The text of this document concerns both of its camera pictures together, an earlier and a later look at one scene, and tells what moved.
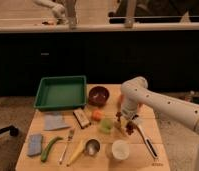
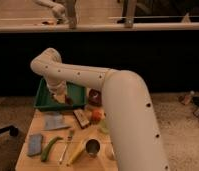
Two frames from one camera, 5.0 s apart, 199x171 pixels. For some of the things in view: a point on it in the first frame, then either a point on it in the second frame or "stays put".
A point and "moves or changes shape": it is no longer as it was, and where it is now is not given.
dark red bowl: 98,96 stays put
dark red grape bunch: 129,126 moves or changes shape
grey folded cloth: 55,121 stays put
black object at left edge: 12,130 stays put
